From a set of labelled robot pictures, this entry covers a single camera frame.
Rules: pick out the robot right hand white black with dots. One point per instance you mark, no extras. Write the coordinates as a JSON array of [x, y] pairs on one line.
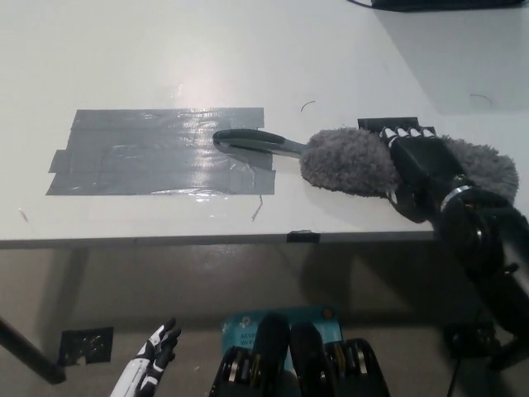
[[421, 173]]

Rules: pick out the black stand base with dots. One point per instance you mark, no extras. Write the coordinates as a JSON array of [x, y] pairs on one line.
[[467, 339]]

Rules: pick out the black slanted metal leg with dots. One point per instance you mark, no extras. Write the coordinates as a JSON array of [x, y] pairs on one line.
[[29, 351]]

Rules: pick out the grey table leg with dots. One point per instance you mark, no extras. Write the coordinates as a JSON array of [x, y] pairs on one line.
[[74, 285]]

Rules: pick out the black tape square patch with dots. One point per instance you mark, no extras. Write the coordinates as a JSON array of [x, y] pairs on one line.
[[384, 122]]

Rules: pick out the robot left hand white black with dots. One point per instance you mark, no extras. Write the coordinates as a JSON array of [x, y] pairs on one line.
[[153, 360]]

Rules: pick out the grey duct tape patch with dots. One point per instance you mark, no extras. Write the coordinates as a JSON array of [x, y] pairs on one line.
[[157, 153]]

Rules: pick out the black flat object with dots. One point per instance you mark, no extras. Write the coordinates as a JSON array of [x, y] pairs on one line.
[[446, 3]]

